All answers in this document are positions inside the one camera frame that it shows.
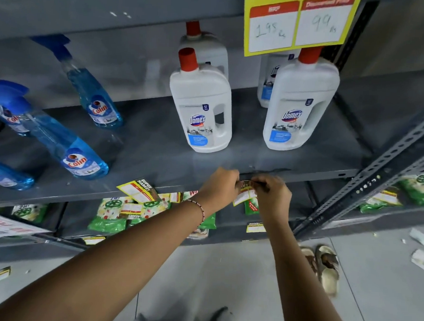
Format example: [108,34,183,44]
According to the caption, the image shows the person's right forearm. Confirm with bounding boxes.
[260,217,360,321]

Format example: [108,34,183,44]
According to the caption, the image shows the white red paper sign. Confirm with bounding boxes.
[0,209,53,242]

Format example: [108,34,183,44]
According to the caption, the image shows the small yellow white price tag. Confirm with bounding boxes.
[233,180,259,208]

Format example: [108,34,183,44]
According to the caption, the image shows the person's left hand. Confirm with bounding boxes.
[194,166,241,218]

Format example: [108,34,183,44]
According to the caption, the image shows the person's left forearm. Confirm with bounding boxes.
[0,189,211,321]

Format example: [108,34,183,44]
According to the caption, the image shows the blue spray bottle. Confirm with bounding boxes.
[0,156,36,192]
[0,80,34,136]
[0,94,113,181]
[26,33,128,130]

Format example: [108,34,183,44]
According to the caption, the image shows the person's grey clothing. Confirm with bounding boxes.
[129,301,234,321]

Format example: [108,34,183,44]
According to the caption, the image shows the beige sandal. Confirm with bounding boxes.
[313,244,342,297]
[297,245,321,278]

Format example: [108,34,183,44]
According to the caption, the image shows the person's right hand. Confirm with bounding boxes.
[248,173,294,227]

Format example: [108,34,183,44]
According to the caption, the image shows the yellow white price card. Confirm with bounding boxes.
[116,177,161,204]

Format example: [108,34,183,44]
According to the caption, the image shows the grey metal shelf rack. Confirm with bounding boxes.
[0,0,384,279]

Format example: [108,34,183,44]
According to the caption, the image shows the beaded wrist bracelet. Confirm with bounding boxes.
[184,199,207,233]

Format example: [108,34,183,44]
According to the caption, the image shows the white paper scrap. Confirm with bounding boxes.
[408,227,424,248]
[410,248,424,272]

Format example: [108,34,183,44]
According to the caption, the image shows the grey perforated shelf rack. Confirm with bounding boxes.
[293,62,424,249]

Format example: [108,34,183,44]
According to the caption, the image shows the large yellow price sign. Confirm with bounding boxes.
[241,0,363,63]

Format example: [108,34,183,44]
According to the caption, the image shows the green white packet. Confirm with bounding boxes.
[127,192,172,228]
[88,196,130,235]
[397,173,424,206]
[180,191,219,231]
[359,189,403,216]
[244,197,261,217]
[11,203,49,225]

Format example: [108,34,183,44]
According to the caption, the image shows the white bottle with red cap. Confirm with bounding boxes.
[262,45,342,154]
[256,48,301,110]
[166,47,237,155]
[178,21,232,79]

